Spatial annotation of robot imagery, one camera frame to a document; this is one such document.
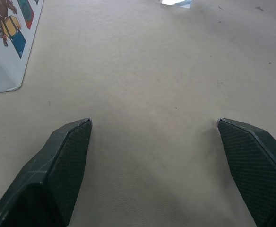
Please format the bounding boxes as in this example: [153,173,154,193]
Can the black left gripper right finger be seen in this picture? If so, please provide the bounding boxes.
[216,117,276,227]

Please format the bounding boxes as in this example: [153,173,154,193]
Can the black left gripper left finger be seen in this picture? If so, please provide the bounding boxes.
[0,118,93,227]

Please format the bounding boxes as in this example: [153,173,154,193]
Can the white box with cartoon print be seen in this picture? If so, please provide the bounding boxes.
[0,0,45,94]

